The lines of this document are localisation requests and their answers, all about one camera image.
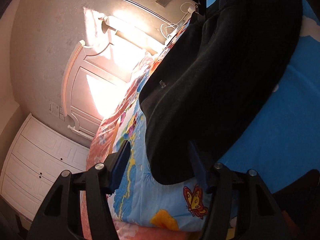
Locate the pink floral bedsheet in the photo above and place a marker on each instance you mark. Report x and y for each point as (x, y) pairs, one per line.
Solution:
(110, 125)

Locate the slim silver pole lamp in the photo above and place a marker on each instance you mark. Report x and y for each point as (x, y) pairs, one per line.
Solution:
(145, 9)

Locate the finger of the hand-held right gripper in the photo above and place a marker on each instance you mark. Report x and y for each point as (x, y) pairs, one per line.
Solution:
(201, 6)

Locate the blue cartoon printed blanket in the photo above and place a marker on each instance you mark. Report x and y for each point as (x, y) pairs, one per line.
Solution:
(262, 130)

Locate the black pants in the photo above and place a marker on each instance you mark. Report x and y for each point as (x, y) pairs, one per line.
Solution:
(212, 80)

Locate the white wardrobe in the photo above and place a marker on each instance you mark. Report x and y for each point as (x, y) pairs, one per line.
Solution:
(37, 160)

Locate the white bed headboard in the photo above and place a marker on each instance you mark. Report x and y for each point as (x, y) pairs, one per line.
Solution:
(82, 85)

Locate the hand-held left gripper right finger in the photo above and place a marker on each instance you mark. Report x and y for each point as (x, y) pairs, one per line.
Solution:
(198, 166)

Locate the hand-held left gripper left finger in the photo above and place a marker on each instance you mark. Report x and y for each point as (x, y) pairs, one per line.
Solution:
(120, 165)

